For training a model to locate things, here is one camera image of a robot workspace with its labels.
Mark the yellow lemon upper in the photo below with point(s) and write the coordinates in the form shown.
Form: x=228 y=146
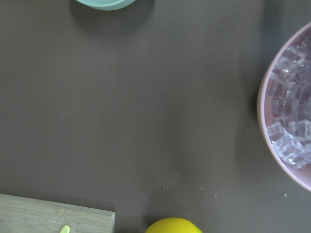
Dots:
x=173 y=225

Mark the mint green bowl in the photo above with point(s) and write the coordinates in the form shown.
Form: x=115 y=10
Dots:
x=106 y=5

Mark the clear plastic ice cubes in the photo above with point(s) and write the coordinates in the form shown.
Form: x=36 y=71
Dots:
x=290 y=90

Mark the yellow-green knife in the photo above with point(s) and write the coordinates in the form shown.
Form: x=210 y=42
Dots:
x=65 y=229

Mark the pink bowl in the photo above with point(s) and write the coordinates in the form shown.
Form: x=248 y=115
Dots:
x=264 y=115

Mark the bamboo cutting board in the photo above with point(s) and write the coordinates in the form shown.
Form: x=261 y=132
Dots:
x=26 y=215

